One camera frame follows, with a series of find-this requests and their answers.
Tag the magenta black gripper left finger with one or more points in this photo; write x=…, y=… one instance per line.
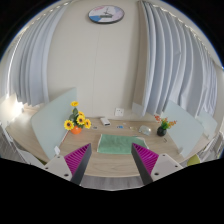
x=72, y=166

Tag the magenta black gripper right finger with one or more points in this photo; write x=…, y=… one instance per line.
x=152, y=166

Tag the green folded towel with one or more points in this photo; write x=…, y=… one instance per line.
x=116, y=144

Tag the grey computer mouse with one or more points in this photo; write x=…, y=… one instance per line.
x=145, y=130

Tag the sunflower bouquet in orange vase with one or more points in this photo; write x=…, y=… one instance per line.
x=77, y=120

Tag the orange flowers in black vase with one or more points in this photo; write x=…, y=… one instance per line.
x=165, y=124

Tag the left frosted desk divider panel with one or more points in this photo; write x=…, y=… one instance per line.
x=48, y=122

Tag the frosted desk divider panel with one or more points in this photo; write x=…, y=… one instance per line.
x=187, y=130
x=48, y=122

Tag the white rectangular box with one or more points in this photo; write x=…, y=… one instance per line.
x=105, y=121

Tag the yellow-green chair right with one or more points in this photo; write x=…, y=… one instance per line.
x=193, y=160

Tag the right frosted desk divider panel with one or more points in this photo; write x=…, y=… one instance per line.
x=187, y=130

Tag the white chair left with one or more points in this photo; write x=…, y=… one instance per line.
x=10, y=151

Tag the right grey curtain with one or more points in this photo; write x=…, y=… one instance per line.
x=179, y=68

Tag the grey curtain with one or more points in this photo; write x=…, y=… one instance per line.
x=179, y=68
x=26, y=71

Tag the left grey curtain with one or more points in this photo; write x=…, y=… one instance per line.
x=26, y=71

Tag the white wall socket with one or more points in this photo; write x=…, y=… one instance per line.
x=119, y=112

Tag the round wall clock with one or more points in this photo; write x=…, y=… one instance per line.
x=106, y=14

